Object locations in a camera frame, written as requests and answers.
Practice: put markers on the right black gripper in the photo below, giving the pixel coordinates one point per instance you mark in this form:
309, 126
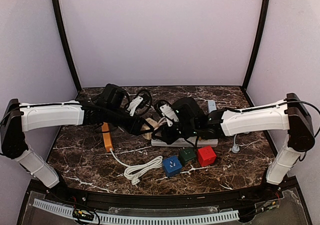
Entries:
169, 133

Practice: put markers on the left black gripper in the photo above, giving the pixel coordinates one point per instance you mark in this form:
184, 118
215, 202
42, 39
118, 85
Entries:
136, 126

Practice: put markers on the beige cube socket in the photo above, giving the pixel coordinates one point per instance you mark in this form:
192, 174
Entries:
145, 127

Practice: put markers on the dark green cube socket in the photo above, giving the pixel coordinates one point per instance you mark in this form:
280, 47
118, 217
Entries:
186, 155

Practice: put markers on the blue cube socket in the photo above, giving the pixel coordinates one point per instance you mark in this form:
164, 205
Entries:
171, 166

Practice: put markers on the orange power strip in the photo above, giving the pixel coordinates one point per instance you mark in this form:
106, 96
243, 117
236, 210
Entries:
107, 139

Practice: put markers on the red cube socket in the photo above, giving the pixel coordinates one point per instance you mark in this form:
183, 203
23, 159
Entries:
206, 156

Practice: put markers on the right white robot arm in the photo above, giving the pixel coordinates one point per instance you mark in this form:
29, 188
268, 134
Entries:
288, 122

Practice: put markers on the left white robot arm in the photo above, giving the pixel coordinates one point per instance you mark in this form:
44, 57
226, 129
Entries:
27, 130

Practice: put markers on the white power strip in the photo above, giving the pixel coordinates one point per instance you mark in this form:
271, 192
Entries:
181, 143

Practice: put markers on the grey blue power strip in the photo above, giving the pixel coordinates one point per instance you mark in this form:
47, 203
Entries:
211, 106

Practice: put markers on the small circuit board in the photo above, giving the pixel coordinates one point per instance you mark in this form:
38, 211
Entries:
83, 215

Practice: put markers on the white slotted cable duct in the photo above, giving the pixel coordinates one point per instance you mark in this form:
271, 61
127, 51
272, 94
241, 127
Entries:
114, 219

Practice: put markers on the left black frame post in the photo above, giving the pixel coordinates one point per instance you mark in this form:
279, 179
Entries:
65, 44

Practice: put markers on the black frame post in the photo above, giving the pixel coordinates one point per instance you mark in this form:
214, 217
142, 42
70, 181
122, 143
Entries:
256, 44
65, 44

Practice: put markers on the right black frame post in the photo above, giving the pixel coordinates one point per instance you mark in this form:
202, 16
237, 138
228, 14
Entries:
256, 44

